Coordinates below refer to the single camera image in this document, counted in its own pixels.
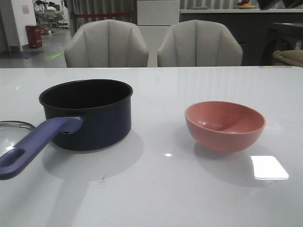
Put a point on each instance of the grey upholstered chair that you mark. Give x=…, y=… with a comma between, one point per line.
x=107, y=44
x=199, y=43

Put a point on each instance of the red barrier belt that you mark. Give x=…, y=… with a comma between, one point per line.
x=123, y=14

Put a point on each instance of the glass lid blue knob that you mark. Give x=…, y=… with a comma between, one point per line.
x=11, y=132

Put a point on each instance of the dark blue saucepan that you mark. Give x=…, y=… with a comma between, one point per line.
x=80, y=115

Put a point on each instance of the beige cushioned seat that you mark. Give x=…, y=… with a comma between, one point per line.
x=288, y=58

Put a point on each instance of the pink plastic bowl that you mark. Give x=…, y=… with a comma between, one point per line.
x=224, y=126

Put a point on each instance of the right grey upholstered chair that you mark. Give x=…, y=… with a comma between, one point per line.
x=199, y=43

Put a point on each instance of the dark grey counter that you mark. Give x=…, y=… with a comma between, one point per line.
x=248, y=26

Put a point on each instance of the fruit plate on counter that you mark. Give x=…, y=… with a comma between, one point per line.
x=245, y=4

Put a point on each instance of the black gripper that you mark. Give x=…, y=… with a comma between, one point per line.
x=288, y=4

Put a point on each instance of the seated person in white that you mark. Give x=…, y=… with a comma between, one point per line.
x=51, y=14

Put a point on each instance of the red trash bin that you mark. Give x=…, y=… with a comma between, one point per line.
x=34, y=36

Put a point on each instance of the white cabinet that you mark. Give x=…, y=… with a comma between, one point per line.
x=153, y=19

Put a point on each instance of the grey pleated curtain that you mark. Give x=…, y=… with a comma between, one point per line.
x=99, y=7

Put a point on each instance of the left grey upholstered chair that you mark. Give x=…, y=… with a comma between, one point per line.
x=107, y=44

